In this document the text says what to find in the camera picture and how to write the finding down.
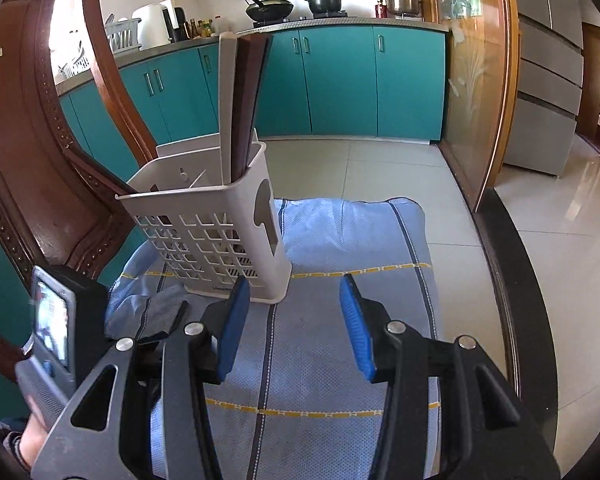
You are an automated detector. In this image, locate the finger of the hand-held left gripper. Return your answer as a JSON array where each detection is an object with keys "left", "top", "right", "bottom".
[{"left": 132, "top": 301, "right": 190, "bottom": 346}]

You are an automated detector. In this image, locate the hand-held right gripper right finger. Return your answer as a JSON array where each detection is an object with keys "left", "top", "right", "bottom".
[{"left": 339, "top": 274, "right": 556, "bottom": 480}]

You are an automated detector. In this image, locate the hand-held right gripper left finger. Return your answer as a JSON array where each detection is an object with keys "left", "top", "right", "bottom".
[{"left": 45, "top": 276, "right": 251, "bottom": 480}]

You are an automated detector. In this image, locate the white plastic utensil holder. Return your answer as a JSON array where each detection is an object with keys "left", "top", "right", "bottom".
[{"left": 116, "top": 141, "right": 293, "bottom": 305}]

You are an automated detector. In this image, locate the person's left forearm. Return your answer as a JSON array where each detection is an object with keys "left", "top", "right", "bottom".
[{"left": 0, "top": 412, "right": 28, "bottom": 476}]

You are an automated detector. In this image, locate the person's left hand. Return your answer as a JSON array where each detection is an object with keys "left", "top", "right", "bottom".
[{"left": 19, "top": 395, "right": 56, "bottom": 468}]

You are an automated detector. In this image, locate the light blue cloth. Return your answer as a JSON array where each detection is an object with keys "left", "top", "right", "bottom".
[{"left": 102, "top": 197, "right": 441, "bottom": 480}]

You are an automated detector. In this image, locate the carved wooden chair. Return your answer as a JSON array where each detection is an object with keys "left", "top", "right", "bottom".
[{"left": 0, "top": 0, "right": 166, "bottom": 376}]

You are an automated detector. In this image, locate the teal kitchen cabinet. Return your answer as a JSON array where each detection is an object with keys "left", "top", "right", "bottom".
[{"left": 55, "top": 24, "right": 451, "bottom": 183}]

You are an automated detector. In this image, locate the wooden framed glass door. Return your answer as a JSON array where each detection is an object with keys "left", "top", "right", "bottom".
[{"left": 414, "top": 0, "right": 522, "bottom": 213}]

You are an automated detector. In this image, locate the white dish rack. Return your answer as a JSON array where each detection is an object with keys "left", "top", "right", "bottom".
[{"left": 104, "top": 14, "right": 143, "bottom": 53}]

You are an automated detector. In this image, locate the white kitchen appliance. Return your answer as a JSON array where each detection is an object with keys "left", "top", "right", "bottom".
[{"left": 131, "top": 2, "right": 173, "bottom": 51}]

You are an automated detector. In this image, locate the gas stove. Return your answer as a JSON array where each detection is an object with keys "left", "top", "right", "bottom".
[{"left": 252, "top": 10, "right": 353, "bottom": 26}]

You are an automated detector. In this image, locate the black wok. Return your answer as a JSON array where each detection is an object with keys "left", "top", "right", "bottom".
[{"left": 245, "top": 0, "right": 295, "bottom": 23}]

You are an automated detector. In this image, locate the black cooking pot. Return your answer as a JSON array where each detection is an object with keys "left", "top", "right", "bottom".
[{"left": 304, "top": 0, "right": 345, "bottom": 16}]

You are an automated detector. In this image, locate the grey refrigerator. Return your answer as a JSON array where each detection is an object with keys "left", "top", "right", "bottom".
[{"left": 502, "top": 0, "right": 600, "bottom": 178}]

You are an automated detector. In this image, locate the wooden doorway frame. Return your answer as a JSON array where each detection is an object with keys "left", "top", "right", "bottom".
[{"left": 580, "top": 22, "right": 600, "bottom": 173}]

